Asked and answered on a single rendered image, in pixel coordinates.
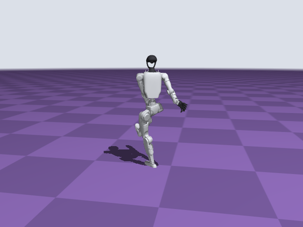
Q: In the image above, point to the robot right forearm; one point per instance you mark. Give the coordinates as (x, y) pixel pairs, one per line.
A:
(174, 98)

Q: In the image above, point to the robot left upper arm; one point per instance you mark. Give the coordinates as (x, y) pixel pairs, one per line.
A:
(139, 78)

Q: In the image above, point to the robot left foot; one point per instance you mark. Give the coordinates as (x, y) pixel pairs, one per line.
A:
(148, 163)

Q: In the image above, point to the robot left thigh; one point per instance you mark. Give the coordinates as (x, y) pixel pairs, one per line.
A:
(143, 123)

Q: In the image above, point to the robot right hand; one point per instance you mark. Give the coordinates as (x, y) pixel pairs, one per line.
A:
(182, 106)

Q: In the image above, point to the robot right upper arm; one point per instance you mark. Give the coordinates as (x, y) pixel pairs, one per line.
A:
(167, 83)

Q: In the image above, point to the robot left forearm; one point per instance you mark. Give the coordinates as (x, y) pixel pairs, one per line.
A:
(145, 99)

